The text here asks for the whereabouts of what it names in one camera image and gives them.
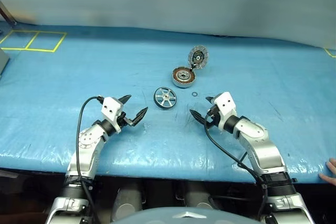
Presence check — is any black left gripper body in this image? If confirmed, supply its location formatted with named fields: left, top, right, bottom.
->
left=117, top=110, right=132, bottom=129

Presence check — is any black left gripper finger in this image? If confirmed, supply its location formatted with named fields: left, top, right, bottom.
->
left=128, top=106, right=149, bottom=128
left=117, top=94, right=132, bottom=105

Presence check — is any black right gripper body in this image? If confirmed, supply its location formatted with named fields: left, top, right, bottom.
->
left=205, top=104, right=221, bottom=130

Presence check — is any motor stator with copper windings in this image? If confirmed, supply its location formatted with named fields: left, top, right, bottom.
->
left=172, top=66, right=197, bottom=89

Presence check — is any grey motor rotor disc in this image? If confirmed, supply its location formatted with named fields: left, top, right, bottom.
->
left=187, top=45, right=210, bottom=71

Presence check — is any silver spoked motor rotor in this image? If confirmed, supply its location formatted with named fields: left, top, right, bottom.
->
left=153, top=87, right=177, bottom=110

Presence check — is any person's bare hand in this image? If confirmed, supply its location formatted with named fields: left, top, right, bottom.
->
left=318, top=157, right=336, bottom=186

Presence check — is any blue plastic table cover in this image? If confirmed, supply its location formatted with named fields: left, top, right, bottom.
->
left=0, top=20, right=336, bottom=183

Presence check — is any grey robot torso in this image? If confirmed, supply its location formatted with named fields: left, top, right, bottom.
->
left=111, top=206, right=254, bottom=224

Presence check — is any grey box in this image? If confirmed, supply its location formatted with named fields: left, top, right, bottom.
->
left=0, top=50, right=11, bottom=79

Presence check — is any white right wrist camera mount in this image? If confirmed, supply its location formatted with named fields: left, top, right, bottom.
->
left=213, top=91, right=238, bottom=132

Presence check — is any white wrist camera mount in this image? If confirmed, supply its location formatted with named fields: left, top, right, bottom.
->
left=100, top=97, right=125, bottom=133
left=213, top=91, right=238, bottom=132

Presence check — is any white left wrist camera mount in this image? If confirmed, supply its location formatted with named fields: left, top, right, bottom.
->
left=100, top=97, right=125, bottom=133

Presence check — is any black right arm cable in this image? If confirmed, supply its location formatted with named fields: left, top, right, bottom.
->
left=204, top=113, right=269, bottom=221

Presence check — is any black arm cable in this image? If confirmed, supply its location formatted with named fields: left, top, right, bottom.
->
left=204, top=113, right=269, bottom=221
left=75, top=95, right=106, bottom=224

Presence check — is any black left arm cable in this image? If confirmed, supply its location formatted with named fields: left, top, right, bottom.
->
left=75, top=95, right=106, bottom=224

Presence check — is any slanted metal frame post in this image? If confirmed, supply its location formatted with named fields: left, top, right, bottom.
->
left=0, top=0, right=18, bottom=25

